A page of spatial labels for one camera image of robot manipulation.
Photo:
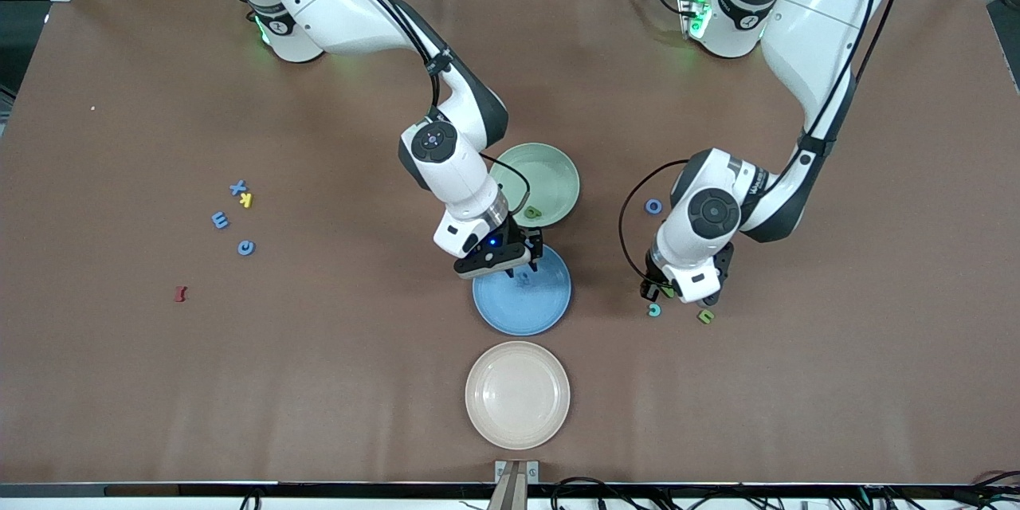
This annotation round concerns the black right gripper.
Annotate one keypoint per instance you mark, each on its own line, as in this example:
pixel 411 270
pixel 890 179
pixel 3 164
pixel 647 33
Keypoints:
pixel 522 237

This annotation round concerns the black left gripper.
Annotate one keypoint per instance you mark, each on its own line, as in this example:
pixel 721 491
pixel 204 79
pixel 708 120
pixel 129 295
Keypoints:
pixel 723 261

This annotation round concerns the blue foam letter G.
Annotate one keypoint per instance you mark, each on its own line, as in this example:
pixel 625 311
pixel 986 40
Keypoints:
pixel 523 280

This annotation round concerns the green foam lowercase letter b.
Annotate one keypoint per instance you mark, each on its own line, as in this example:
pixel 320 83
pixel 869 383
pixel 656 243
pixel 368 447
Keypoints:
pixel 532 216

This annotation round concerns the green foam letter U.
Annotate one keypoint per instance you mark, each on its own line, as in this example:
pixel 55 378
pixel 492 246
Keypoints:
pixel 709 314

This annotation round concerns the blue foam letter C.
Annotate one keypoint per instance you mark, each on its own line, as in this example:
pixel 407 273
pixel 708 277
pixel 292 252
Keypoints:
pixel 246 243

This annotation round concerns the blue foam letter X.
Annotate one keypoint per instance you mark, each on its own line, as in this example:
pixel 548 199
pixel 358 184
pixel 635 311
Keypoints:
pixel 237 188

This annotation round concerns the blue foam letter E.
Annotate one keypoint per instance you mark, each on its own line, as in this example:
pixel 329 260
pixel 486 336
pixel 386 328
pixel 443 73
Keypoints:
pixel 220 220

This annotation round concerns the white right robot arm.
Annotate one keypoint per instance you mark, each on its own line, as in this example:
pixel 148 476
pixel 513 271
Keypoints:
pixel 343 8

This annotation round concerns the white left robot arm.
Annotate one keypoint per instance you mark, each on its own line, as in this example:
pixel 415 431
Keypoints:
pixel 813 24

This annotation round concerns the teal foam letter C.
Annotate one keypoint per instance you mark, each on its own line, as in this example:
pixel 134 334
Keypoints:
pixel 655 315

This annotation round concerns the blue round plate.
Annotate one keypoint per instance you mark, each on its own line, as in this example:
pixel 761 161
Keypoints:
pixel 542 307

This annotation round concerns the pale green round plate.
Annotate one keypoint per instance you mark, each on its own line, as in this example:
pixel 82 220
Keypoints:
pixel 532 175

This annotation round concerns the blue foam letter O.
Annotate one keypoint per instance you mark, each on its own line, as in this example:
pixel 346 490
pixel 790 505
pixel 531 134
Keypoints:
pixel 647 206

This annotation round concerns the beige round plate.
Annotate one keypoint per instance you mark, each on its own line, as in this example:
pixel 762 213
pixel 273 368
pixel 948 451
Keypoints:
pixel 517 395

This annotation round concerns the red foam letter I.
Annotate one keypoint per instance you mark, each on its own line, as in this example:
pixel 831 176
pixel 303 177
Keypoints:
pixel 181 294

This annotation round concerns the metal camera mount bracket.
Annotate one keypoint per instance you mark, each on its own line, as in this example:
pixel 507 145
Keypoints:
pixel 516 486

